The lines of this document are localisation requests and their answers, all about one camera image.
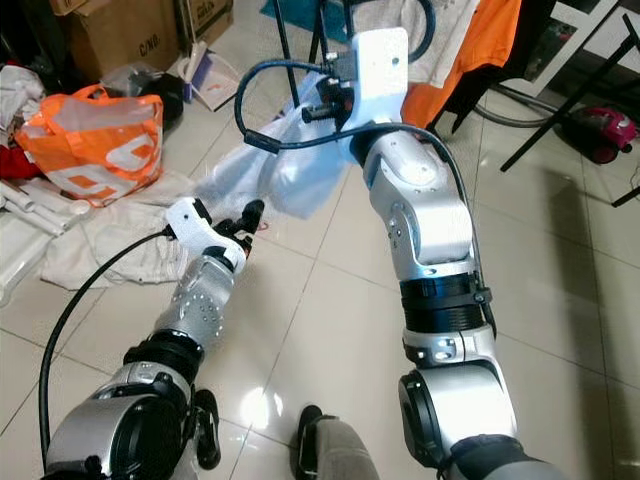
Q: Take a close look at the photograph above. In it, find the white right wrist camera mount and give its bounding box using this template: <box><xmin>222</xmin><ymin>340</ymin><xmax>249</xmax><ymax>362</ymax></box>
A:
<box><xmin>325</xmin><ymin>27</ymin><xmax>411</xmax><ymax>141</ymax></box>

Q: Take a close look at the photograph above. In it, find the teal floor mat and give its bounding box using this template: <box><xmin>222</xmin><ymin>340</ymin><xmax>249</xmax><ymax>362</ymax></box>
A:
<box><xmin>260</xmin><ymin>0</ymin><xmax>351</xmax><ymax>41</ymax></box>

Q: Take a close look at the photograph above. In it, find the thin white shirt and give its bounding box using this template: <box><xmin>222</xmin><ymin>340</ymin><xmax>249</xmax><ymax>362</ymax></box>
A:
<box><xmin>195</xmin><ymin>75</ymin><xmax>356</xmax><ymax>221</ymax></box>

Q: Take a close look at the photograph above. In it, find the white crumpled cloth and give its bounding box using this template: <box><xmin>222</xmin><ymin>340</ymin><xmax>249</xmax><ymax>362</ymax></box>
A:
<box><xmin>0</xmin><ymin>65</ymin><xmax>46</xmax><ymax>126</ymax></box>

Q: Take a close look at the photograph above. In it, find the grey right robot leg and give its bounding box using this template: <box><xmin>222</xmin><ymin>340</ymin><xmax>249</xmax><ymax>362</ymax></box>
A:
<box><xmin>295</xmin><ymin>405</ymin><xmax>391</xmax><ymax>480</ymax></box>

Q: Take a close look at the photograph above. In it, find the black plastic bag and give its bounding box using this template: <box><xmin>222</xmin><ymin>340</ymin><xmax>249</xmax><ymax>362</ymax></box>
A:
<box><xmin>105</xmin><ymin>62</ymin><xmax>186</xmax><ymax>106</ymax></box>

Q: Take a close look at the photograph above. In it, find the white plastic pipe frame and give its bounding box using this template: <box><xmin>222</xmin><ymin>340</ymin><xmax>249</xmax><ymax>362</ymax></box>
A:
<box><xmin>0</xmin><ymin>185</ymin><xmax>101</xmax><ymax>301</ymax></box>

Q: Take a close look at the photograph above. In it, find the grey left robot leg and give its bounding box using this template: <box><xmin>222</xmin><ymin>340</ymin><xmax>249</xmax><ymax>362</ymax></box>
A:
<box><xmin>190</xmin><ymin>388</ymin><xmax>223</xmax><ymax>471</ymax></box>

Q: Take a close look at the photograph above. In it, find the pink vacuum cleaner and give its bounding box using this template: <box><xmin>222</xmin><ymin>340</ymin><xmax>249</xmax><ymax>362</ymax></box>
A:
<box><xmin>465</xmin><ymin>85</ymin><xmax>640</xmax><ymax>166</ymax></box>

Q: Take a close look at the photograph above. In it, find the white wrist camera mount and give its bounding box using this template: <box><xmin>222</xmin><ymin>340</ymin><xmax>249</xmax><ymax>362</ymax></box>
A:
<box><xmin>325</xmin><ymin>27</ymin><xmax>411</xmax><ymax>141</ymax></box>
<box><xmin>165</xmin><ymin>197</ymin><xmax>246</xmax><ymax>269</ymax></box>

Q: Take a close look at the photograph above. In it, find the cardboard box with round logo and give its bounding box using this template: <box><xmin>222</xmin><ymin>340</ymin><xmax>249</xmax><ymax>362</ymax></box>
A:
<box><xmin>180</xmin><ymin>0</ymin><xmax>236</xmax><ymax>46</ymax></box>

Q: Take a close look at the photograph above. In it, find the red cloth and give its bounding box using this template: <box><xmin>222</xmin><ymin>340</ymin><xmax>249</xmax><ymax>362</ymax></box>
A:
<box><xmin>0</xmin><ymin>145</ymin><xmax>31</xmax><ymax>181</ymax></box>

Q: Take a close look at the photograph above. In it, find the orange white shopping bag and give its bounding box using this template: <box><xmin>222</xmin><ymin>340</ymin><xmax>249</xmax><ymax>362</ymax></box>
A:
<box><xmin>15</xmin><ymin>85</ymin><xmax>166</xmax><ymax>208</ymax></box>

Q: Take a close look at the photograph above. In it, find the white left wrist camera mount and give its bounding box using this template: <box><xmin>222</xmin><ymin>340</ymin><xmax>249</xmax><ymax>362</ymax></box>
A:
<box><xmin>165</xmin><ymin>197</ymin><xmax>246</xmax><ymax>269</ymax></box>

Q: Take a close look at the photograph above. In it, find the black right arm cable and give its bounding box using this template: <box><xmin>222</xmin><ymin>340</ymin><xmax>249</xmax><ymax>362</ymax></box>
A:
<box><xmin>233</xmin><ymin>0</ymin><xmax>491</xmax><ymax>301</ymax></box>

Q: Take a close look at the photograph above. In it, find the off-white pocketed garment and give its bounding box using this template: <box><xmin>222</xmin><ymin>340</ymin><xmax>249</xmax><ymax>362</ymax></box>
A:
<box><xmin>360</xmin><ymin>0</ymin><xmax>481</xmax><ymax>86</ymax></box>

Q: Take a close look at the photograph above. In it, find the orange shirt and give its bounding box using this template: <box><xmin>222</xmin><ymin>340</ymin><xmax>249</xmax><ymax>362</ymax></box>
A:
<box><xmin>400</xmin><ymin>0</ymin><xmax>526</xmax><ymax>129</ymax></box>

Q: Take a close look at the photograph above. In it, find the grey robot leg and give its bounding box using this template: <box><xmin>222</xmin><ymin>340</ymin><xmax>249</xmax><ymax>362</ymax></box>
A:
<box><xmin>190</xmin><ymin>388</ymin><xmax>223</xmax><ymax>471</ymax></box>
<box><xmin>295</xmin><ymin>405</ymin><xmax>391</xmax><ymax>480</ymax></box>

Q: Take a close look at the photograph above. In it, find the cardboard box with C/NO print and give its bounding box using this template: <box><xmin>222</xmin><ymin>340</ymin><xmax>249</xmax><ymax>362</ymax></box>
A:
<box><xmin>65</xmin><ymin>0</ymin><xmax>191</xmax><ymax>81</ymax></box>

